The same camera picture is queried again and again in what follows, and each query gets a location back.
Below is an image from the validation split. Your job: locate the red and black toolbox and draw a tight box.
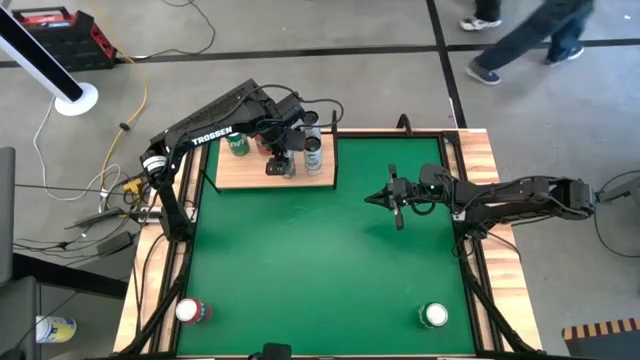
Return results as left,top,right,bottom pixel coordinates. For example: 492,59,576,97
12,5,119,72

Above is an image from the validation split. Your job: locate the black computer case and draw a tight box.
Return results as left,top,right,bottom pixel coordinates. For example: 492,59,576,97
149,78,280,150

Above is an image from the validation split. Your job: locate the green Sprite can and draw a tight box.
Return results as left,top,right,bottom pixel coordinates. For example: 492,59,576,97
225,132,251,158
417,301,450,330

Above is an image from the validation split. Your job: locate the green table mat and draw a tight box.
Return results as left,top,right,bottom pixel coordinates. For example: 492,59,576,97
177,135,476,356

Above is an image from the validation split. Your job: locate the white wipes canister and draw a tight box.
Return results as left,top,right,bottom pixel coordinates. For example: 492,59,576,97
35,314,78,345

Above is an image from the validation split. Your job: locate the white floor stand pole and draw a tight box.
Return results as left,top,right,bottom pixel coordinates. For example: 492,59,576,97
0,4,100,117

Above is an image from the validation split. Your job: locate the white cable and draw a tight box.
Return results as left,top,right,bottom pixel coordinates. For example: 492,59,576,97
32,97,124,202

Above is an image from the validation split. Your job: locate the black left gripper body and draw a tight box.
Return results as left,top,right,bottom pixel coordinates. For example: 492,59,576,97
252,92,307,146

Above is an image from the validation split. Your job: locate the wooden shelf with black frame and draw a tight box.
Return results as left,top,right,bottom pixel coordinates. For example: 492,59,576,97
201,109,340,194

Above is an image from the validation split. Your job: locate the dark furniture panel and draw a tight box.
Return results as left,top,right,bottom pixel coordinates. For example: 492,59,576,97
0,146,17,287

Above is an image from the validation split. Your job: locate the black power adapter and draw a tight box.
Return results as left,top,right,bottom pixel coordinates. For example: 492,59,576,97
97,230,136,257

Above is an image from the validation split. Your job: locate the yellow cable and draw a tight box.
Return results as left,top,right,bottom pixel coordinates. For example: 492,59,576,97
84,0,150,184

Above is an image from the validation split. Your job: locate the black yellow striped block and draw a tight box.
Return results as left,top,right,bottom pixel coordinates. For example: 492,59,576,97
562,317,640,360

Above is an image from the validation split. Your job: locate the black cable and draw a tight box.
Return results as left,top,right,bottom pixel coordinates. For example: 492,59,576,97
593,169,640,259
117,0,217,64

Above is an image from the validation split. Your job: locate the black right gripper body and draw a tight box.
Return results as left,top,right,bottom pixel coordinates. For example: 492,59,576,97
398,162,457,217

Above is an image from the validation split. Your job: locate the blue silver Red Bull can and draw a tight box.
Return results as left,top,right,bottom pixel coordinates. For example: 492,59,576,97
281,149,298,180

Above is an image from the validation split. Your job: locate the person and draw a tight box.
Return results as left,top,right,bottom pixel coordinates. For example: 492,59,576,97
458,0,504,32
465,0,596,86

